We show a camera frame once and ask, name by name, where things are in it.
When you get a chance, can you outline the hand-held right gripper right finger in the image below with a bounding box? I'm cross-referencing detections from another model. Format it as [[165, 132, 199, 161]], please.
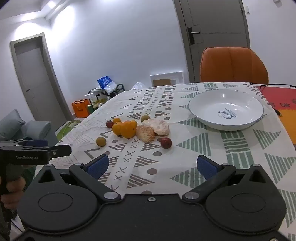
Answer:
[[182, 155, 270, 205]]

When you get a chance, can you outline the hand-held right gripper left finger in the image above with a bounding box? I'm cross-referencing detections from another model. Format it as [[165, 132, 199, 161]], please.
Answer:
[[32, 154, 122, 205]]

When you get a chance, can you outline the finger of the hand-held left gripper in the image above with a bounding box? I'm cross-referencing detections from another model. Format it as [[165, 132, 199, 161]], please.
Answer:
[[47, 145, 72, 161], [0, 139, 49, 149]]

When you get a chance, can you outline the large orange tangerine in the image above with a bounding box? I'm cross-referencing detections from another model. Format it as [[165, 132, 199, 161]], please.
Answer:
[[120, 122, 137, 139]]

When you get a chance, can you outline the peeled orange piece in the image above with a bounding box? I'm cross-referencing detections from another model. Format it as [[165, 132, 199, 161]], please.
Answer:
[[136, 125, 156, 143]]

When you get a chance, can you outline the peeled orange half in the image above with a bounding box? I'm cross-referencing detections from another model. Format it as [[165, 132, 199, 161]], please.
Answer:
[[148, 119, 170, 136]]

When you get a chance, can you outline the white plate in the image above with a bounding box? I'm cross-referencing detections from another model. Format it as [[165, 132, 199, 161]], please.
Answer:
[[188, 89, 264, 131]]

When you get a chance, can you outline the person's left hand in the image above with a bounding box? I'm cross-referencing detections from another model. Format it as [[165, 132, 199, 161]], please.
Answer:
[[0, 177, 26, 211]]

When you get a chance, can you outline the small grey cushion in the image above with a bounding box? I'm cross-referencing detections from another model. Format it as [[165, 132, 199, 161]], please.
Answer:
[[25, 121, 52, 140]]

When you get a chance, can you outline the green rug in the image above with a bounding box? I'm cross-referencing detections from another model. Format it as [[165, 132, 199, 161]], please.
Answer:
[[56, 120, 81, 141]]

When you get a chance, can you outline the large grey cushion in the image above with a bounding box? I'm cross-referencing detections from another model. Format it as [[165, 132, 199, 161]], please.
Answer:
[[0, 109, 26, 141]]

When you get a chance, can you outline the orange box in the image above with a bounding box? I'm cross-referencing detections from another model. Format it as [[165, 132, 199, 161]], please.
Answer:
[[71, 99, 90, 118]]

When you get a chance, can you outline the blue plastic bag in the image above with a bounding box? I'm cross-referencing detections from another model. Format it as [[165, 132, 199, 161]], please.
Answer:
[[97, 76, 117, 94]]

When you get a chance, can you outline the brown cardboard piece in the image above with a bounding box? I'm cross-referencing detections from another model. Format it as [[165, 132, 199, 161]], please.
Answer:
[[153, 79, 171, 87]]

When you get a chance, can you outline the red orange mat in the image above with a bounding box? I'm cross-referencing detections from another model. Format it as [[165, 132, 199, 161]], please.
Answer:
[[251, 85, 296, 149]]

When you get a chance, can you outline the orange chair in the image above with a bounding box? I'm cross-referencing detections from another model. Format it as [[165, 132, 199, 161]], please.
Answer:
[[200, 47, 269, 84]]

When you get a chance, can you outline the grey door with silver handle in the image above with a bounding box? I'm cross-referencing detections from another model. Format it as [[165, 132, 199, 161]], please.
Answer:
[[10, 32, 74, 137]]

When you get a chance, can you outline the black wire rack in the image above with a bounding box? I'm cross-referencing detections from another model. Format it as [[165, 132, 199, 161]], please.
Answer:
[[84, 84, 125, 103]]

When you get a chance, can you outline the black cable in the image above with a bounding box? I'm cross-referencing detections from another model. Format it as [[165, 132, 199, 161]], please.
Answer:
[[253, 83, 296, 117]]

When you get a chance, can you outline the grey door with black handle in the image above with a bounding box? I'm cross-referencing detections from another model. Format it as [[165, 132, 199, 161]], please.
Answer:
[[173, 0, 251, 83]]

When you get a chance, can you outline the black door handle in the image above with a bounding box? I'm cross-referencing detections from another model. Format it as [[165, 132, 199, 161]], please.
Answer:
[[187, 27, 201, 44]]

